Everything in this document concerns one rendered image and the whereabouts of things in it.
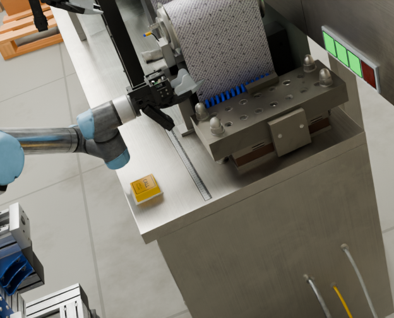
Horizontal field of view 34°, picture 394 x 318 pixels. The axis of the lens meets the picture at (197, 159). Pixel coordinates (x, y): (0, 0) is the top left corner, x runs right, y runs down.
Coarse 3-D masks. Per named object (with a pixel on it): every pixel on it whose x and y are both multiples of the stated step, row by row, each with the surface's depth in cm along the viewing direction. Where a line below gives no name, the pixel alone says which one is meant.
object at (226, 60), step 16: (224, 32) 173; (240, 32) 175; (256, 32) 176; (192, 48) 173; (208, 48) 174; (224, 48) 176; (240, 48) 177; (256, 48) 179; (192, 64) 175; (208, 64) 177; (224, 64) 179; (240, 64) 180; (256, 64) 182; (272, 64) 184; (208, 80) 180; (224, 80) 181; (240, 80) 183; (208, 96) 182
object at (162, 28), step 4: (160, 20) 171; (160, 24) 171; (164, 24) 171; (160, 28) 174; (164, 28) 171; (160, 32) 178; (164, 32) 171; (164, 36) 173; (168, 36) 172; (168, 40) 173
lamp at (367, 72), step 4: (364, 64) 143; (364, 68) 143; (368, 68) 142; (364, 72) 144; (368, 72) 142; (372, 72) 140; (364, 76) 145; (368, 76) 143; (372, 76) 141; (368, 80) 144; (372, 80) 142; (372, 84) 143
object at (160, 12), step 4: (260, 8) 175; (160, 12) 170; (160, 16) 172; (164, 16) 169; (164, 20) 169; (168, 24) 169; (168, 28) 169; (168, 32) 171; (172, 32) 169; (172, 36) 170; (172, 40) 171; (172, 44) 173; (176, 44) 172; (172, 48) 176; (176, 48) 174
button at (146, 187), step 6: (150, 174) 182; (138, 180) 181; (144, 180) 180; (150, 180) 180; (132, 186) 180; (138, 186) 179; (144, 186) 178; (150, 186) 178; (156, 186) 177; (138, 192) 177; (144, 192) 176; (150, 192) 177; (156, 192) 178; (138, 198) 177; (144, 198) 177
